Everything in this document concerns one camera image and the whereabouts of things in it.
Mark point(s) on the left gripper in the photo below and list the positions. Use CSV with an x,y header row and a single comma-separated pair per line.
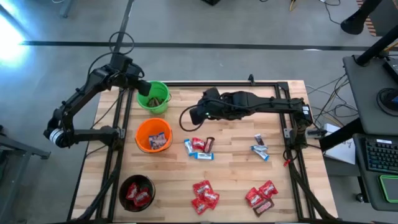
x,y
133,77

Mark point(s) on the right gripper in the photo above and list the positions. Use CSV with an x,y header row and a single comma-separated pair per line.
x,y
217,109

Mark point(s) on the brown candy bar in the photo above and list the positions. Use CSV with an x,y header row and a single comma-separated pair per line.
x,y
209,145
158,101
259,140
152,103

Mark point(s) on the red Skittles packet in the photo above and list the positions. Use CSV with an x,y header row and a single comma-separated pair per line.
x,y
132,191
268,189
202,187
145,189
211,198
253,197
198,144
142,199
199,206

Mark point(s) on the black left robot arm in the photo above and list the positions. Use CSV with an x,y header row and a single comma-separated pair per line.
x,y
85,93

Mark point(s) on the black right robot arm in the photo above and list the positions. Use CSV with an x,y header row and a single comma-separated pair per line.
x,y
273,102

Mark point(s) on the green plastic bucket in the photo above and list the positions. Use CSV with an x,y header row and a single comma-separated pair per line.
x,y
161,90

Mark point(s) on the orange jack-o-lantern bucket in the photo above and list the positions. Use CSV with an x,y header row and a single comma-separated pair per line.
x,y
143,127

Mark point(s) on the black plastic bucket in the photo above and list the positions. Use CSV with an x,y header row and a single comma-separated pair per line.
x,y
138,179

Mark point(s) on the grey metal leg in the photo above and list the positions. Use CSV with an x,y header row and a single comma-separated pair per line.
x,y
66,9

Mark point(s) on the brown PayDay bar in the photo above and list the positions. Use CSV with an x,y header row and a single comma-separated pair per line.
x,y
263,207

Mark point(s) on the white power adapter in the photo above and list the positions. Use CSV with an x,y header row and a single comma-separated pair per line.
x,y
329,128

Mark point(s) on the grey metal cart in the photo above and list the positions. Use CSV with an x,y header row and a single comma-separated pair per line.
x,y
18,149

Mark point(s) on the black desk support beam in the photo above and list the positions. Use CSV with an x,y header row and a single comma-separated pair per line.
x,y
339,137

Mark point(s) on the white paper sheet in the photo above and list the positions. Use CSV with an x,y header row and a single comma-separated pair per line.
x,y
342,152

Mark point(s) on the black stand leg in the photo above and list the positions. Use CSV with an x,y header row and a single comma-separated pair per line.
x,y
354,25
376,46

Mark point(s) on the dark grey desk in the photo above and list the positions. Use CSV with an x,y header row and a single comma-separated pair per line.
x,y
370,186

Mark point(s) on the black keyboard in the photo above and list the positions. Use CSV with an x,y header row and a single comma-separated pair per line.
x,y
382,155

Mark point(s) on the round black device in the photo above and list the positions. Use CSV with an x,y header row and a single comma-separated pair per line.
x,y
388,99

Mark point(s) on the striped floor mat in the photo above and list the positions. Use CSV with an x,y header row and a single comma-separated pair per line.
x,y
390,14

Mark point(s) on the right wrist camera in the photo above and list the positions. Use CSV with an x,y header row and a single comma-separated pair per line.
x,y
211,93

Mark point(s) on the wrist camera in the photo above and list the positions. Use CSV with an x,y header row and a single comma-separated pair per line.
x,y
121,62
211,93

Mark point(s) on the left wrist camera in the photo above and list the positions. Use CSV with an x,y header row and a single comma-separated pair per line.
x,y
121,62

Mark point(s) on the black aluminium table frame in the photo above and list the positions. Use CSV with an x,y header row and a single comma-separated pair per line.
x,y
217,83

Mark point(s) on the black rail clamp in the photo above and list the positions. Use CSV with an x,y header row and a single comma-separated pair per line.
x,y
251,80

